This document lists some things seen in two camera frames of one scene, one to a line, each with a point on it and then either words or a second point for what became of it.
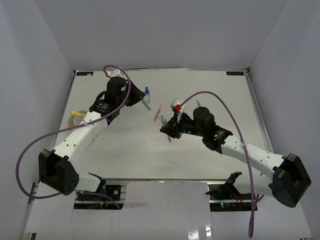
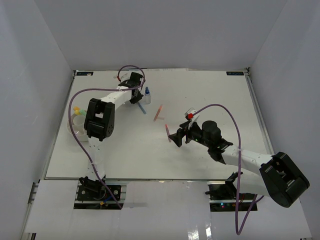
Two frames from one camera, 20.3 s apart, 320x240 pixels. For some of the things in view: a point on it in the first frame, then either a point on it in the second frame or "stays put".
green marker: x=164 y=121 -> x=82 y=112
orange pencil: x=158 y=112 stays put
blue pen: x=146 y=105 -> x=142 y=108
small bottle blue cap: x=147 y=94 stays put
